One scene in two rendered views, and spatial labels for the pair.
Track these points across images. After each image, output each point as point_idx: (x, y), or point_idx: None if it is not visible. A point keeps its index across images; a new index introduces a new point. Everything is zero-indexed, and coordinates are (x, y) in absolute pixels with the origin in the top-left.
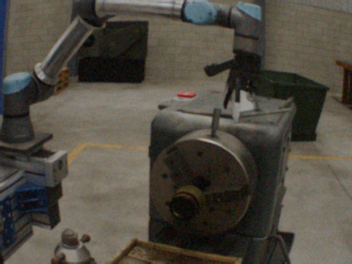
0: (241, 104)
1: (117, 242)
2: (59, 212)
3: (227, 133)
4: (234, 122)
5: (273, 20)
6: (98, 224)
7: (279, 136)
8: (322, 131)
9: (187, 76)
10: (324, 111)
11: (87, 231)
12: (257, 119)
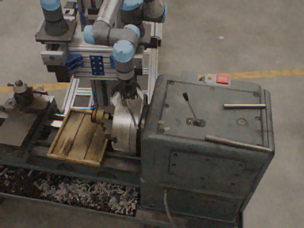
0: (114, 98)
1: (282, 138)
2: (135, 81)
3: (138, 109)
4: (154, 110)
5: None
6: (300, 119)
7: (144, 138)
8: None
9: None
10: None
11: (283, 116)
12: (168, 121)
